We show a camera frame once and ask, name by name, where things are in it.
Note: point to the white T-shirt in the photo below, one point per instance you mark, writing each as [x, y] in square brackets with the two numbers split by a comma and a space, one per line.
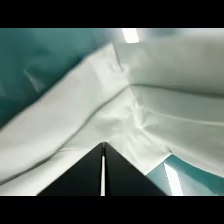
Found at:
[100, 100]

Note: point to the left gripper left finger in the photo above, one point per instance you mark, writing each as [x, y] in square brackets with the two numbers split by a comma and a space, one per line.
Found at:
[83, 176]

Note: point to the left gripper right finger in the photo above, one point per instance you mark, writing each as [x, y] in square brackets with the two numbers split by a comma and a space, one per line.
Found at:
[125, 176]

